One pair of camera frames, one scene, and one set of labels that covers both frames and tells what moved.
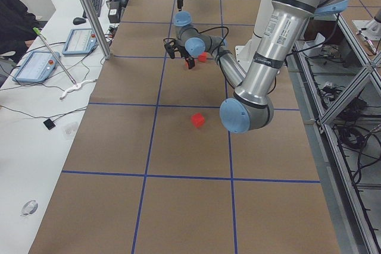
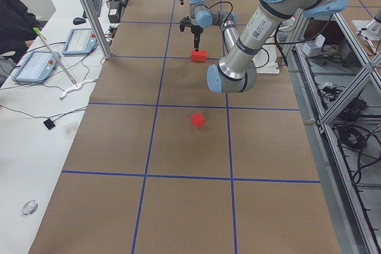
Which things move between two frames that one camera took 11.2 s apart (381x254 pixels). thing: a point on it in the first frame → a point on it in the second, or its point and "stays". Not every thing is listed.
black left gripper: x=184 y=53 → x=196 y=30
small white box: x=315 y=51 stays
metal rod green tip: x=37 y=31 stays
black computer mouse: x=77 y=21 stays
